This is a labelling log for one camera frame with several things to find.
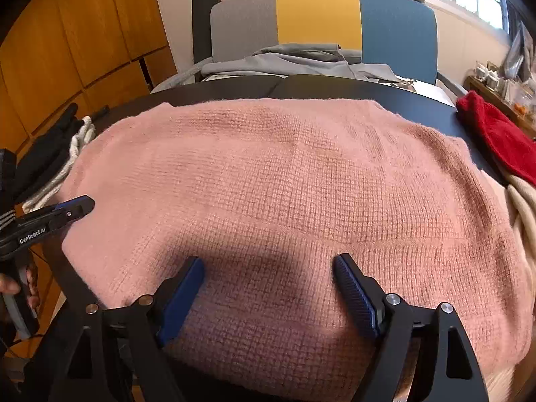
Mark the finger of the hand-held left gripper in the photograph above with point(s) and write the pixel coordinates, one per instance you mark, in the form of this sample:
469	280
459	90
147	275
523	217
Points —
73	209

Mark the pink knit sweater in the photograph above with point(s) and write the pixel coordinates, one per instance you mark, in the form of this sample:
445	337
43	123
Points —
272	176

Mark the grey hoodie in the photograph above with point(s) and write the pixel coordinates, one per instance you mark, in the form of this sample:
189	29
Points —
293	65

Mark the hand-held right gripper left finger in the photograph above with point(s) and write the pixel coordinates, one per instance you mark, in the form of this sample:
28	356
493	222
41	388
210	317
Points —
184	297

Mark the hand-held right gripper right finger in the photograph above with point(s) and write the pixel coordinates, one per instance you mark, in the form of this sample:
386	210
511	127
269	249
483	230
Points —
356	297

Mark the wooden wardrobe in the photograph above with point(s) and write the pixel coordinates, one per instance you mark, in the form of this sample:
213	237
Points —
83	29

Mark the person's left hand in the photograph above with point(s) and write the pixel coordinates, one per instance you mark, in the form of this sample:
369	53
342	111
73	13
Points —
8	284

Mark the black bed post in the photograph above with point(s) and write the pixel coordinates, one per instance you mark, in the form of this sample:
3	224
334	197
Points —
203	29

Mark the white knit cloth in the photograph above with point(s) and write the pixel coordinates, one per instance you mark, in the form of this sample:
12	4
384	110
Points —
79	140

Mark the red garment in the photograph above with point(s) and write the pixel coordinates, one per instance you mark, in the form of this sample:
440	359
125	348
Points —
490	134

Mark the grey yellow blue headboard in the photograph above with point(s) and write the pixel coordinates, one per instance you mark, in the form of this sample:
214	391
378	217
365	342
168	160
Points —
318	16

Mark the wooden desk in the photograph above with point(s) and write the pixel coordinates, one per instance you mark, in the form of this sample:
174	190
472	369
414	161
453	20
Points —
481	88

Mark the black folded clothes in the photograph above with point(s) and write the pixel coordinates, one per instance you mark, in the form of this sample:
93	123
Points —
46	150

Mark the cream garment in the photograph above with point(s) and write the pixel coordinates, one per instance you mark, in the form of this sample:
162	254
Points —
523	209

